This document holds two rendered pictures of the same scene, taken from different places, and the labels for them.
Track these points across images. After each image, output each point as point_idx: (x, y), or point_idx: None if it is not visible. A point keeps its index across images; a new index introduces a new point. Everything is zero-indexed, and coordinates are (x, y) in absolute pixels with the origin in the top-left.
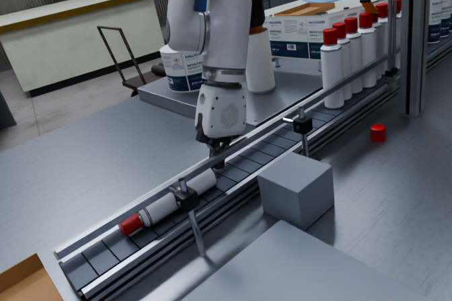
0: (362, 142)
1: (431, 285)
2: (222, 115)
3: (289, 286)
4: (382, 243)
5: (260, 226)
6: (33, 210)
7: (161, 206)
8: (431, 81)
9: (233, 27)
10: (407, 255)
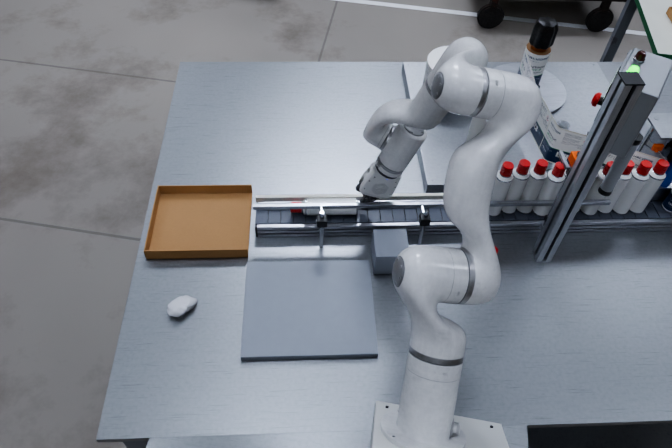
0: None
1: (390, 339)
2: (374, 186)
3: (335, 292)
4: (397, 309)
5: (360, 254)
6: (267, 144)
7: (315, 210)
8: (607, 242)
9: (399, 150)
10: (399, 322)
